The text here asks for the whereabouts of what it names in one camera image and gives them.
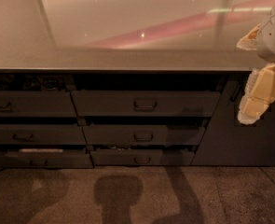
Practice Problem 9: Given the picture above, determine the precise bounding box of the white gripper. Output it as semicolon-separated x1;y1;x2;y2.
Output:
237;5;275;125

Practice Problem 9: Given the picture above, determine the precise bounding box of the dark drawer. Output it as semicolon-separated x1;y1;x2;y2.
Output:
83;125;205;146
90;149;195;166
71;91;221;117
0;148;93;169
0;124;86;145
0;91;76;118

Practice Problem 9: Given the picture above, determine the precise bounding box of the dark clutter in drawer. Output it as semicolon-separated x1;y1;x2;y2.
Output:
0;74;65;91

